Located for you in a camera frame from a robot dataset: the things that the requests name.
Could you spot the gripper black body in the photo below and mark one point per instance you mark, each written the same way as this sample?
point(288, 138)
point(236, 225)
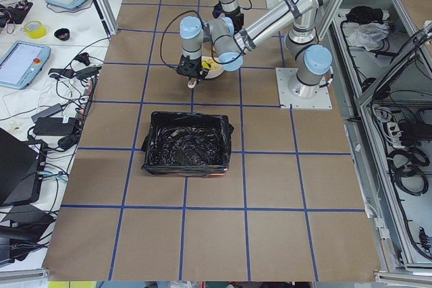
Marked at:
point(238, 20)
point(192, 68)

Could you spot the beige plastic dustpan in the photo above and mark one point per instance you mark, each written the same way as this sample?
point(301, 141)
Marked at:
point(209, 70)

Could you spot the bin with black bag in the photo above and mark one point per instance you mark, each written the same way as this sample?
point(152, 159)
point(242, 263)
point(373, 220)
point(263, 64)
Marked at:
point(187, 144)

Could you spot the yellow green sponge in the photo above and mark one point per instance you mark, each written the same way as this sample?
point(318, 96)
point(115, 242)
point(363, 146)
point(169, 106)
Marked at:
point(208, 64)

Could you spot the crumpled white cloth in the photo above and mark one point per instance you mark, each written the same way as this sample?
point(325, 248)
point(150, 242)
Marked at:
point(369, 36)

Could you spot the black power brick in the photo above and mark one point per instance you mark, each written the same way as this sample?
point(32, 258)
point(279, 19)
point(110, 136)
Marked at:
point(55, 126)

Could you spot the yellow tape roll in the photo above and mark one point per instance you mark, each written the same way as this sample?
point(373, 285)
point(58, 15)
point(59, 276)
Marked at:
point(35, 29)

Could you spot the blue teach pendant near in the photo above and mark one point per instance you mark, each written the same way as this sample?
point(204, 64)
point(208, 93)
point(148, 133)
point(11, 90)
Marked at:
point(21, 64)

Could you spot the black laptop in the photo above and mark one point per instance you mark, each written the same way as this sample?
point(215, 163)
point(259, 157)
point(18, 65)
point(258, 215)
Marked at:
point(21, 165)

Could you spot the white power strip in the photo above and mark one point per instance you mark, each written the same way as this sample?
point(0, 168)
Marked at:
point(389, 126)

